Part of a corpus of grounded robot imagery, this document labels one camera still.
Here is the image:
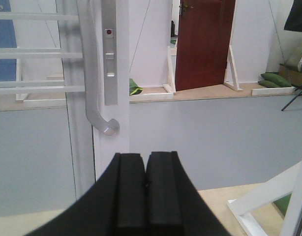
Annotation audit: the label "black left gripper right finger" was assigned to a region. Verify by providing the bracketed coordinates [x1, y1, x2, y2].
[146, 151, 229, 236]

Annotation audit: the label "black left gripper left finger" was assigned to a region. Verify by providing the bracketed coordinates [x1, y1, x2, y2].
[23, 152, 147, 236]

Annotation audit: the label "silver door handle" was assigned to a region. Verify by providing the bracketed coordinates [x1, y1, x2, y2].
[77, 0, 120, 136]

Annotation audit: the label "white framed transparent sliding door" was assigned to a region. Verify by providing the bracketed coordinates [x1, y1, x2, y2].
[0, 0, 129, 217]

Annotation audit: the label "brown wooden door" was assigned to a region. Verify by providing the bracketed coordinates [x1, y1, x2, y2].
[175, 0, 236, 91]

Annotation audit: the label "silver door lock plate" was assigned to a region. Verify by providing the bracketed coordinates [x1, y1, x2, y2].
[101, 0, 118, 105]

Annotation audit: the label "blue door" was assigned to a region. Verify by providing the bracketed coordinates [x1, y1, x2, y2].
[0, 0, 17, 82]

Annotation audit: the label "light wooden base platform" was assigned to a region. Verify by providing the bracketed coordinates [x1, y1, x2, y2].
[0, 183, 284, 236]

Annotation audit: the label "green sandbag beside box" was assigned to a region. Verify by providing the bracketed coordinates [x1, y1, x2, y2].
[274, 194, 292, 217]

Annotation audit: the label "white diagonal support brace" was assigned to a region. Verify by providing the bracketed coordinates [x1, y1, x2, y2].
[227, 160, 302, 236]

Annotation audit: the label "green sandbags pile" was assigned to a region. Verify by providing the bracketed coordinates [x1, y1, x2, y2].
[258, 73, 292, 88]

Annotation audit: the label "black tripod stand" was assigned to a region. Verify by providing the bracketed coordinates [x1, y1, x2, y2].
[281, 87, 302, 111]

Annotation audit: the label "green sandbag in white frame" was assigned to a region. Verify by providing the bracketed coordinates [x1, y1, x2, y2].
[129, 78, 143, 96]

